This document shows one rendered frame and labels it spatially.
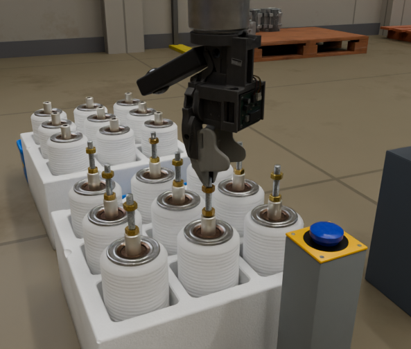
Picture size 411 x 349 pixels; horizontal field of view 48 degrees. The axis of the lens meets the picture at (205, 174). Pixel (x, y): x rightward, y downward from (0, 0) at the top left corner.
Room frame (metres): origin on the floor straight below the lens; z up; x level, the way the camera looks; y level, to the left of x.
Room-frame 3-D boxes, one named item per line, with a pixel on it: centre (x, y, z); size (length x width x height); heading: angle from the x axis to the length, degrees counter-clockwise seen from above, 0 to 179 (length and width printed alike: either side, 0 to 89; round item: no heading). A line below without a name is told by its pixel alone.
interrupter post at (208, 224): (0.61, 0.00, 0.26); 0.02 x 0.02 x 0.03
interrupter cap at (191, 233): (0.61, -0.01, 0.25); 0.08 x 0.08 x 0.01
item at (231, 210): (0.76, -0.06, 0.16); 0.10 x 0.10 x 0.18
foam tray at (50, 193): (1.20, 0.28, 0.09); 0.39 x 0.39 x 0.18; 27
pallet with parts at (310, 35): (3.98, -0.67, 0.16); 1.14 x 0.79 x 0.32; 110
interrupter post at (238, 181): (0.76, -0.06, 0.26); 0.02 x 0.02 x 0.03
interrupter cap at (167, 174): (0.82, 0.10, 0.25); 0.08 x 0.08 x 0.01
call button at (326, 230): (0.48, -0.15, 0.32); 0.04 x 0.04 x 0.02
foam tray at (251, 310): (0.71, 0.05, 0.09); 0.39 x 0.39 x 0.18; 26
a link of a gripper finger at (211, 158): (0.58, -0.01, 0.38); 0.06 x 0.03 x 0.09; 55
